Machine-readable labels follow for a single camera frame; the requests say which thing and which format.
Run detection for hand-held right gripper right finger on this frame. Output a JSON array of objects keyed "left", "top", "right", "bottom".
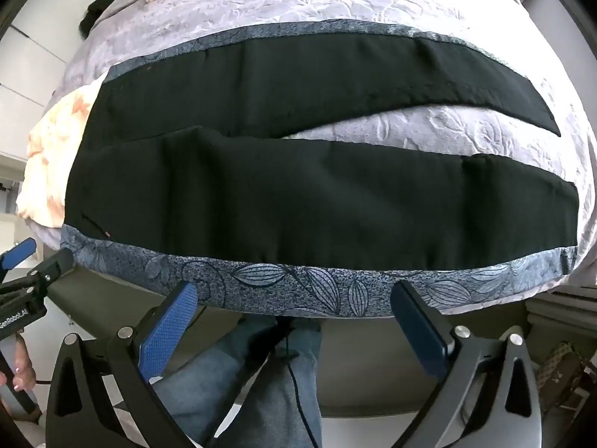
[{"left": 391, "top": 280, "right": 544, "bottom": 448}]

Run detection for white ribbed panel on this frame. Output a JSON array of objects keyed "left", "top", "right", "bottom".
[{"left": 525, "top": 284, "right": 597, "bottom": 351}]

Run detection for bed with lilac sheet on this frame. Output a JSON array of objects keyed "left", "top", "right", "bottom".
[{"left": 16, "top": 0, "right": 597, "bottom": 318}]

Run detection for white cabinet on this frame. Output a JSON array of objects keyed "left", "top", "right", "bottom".
[{"left": 0, "top": 9, "right": 94, "bottom": 164}]

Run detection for person's legs in jeans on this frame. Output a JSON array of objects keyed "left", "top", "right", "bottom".
[{"left": 154, "top": 315, "right": 325, "bottom": 448}]

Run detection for grey headboard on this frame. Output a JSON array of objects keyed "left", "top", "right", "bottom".
[{"left": 47, "top": 271, "right": 532, "bottom": 423}]

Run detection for person's left hand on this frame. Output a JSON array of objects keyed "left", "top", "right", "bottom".
[{"left": 12, "top": 336, "right": 37, "bottom": 393}]

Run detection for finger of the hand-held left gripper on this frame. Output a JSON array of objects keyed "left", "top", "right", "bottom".
[
  {"left": 0, "top": 248, "right": 76, "bottom": 299},
  {"left": 0, "top": 237, "right": 38, "bottom": 285}
]

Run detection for black pants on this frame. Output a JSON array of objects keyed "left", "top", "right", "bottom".
[{"left": 65, "top": 36, "right": 580, "bottom": 272}]

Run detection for brown patterned slipper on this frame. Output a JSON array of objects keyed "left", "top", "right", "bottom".
[{"left": 532, "top": 340, "right": 595, "bottom": 416}]

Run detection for dark cloth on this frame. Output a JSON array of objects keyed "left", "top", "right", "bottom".
[{"left": 78, "top": 0, "right": 129, "bottom": 40}]

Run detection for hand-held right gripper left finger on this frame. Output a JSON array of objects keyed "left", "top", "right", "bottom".
[{"left": 44, "top": 281, "right": 206, "bottom": 448}]

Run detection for peach floral blanket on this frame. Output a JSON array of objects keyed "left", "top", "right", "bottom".
[{"left": 15, "top": 77, "right": 101, "bottom": 229}]

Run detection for black cable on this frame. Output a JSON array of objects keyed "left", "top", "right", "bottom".
[{"left": 277, "top": 317, "right": 313, "bottom": 448}]

